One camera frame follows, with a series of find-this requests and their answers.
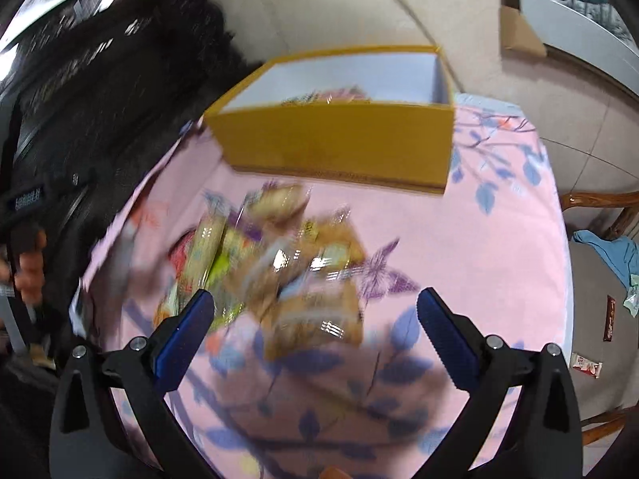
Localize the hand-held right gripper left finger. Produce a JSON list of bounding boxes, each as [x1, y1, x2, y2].
[[49, 288, 220, 479]]

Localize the white red snack bar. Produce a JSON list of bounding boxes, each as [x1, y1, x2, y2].
[[570, 353, 603, 379]]

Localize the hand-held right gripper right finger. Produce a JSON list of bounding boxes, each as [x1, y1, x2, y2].
[[417, 287, 585, 479]]

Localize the bread roll packet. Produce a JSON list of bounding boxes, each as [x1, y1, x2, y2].
[[244, 182, 313, 225]]

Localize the small pastry packet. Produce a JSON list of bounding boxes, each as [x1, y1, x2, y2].
[[260, 279, 365, 360]]

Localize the green white small packet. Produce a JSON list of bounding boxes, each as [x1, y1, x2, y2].
[[621, 274, 639, 317]]

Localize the blue cloth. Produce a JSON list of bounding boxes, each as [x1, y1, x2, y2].
[[573, 230, 639, 290]]

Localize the wooden armchair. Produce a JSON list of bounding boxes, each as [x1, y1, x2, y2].
[[559, 190, 639, 447]]

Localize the dark carved wooden bench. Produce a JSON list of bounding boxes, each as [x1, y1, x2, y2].
[[0, 0, 265, 360]]

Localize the pink floral printed blanket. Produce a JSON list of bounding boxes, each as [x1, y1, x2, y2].
[[70, 92, 572, 479]]

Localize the yellow cardboard box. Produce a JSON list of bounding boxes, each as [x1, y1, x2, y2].
[[202, 46, 456, 195]]

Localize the red biscuit packet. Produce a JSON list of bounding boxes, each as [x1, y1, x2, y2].
[[170, 239, 198, 275]]

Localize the cardboard corner protector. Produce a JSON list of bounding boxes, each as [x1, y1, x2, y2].
[[500, 5, 547, 58]]

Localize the person's left hand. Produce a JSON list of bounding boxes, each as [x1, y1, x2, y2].
[[0, 227, 48, 307]]

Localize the clear brown pastry packet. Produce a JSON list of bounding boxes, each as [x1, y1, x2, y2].
[[294, 214, 370, 280]]

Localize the yellow-green long packet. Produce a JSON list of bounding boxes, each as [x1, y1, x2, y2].
[[207, 239, 243, 293]]

